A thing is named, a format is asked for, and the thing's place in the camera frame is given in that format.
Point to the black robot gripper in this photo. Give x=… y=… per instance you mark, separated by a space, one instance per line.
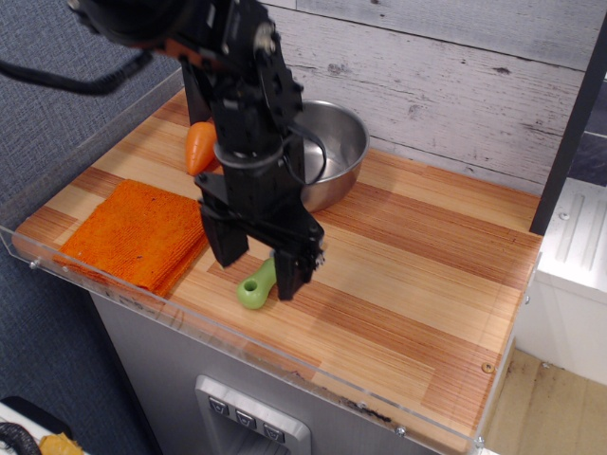
x=259 y=197

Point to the green handled grey spatula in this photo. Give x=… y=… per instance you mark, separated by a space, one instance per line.
x=253 y=291

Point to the stainless steel bowl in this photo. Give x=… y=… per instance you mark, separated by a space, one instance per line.
x=331 y=170

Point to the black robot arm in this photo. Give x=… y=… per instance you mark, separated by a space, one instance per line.
x=235 y=72

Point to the orange folded cloth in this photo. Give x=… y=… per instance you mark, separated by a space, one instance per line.
x=140 y=234

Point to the orange plastic carrot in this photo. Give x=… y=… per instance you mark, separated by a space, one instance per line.
x=199 y=148

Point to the grey toy fridge cabinet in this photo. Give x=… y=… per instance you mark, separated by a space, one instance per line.
x=162 y=361

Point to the silver dispenser button panel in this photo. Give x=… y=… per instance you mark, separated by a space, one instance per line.
x=239 y=424

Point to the clear acrylic front guard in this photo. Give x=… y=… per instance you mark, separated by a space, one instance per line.
x=436 y=437

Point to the clear acrylic guard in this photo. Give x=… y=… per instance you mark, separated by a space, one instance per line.
x=436 y=437
x=48 y=138

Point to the clear acrylic left guard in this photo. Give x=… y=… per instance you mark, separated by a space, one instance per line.
x=48 y=138

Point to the white ribbed side unit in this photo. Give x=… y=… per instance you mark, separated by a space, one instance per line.
x=574 y=245

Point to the dark left upright post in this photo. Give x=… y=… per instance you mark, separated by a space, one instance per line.
x=198 y=91

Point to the dark upright post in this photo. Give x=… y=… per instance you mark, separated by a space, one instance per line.
x=575 y=127
x=198 y=91

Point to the dark right upright post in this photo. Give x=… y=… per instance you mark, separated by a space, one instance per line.
x=575 y=127

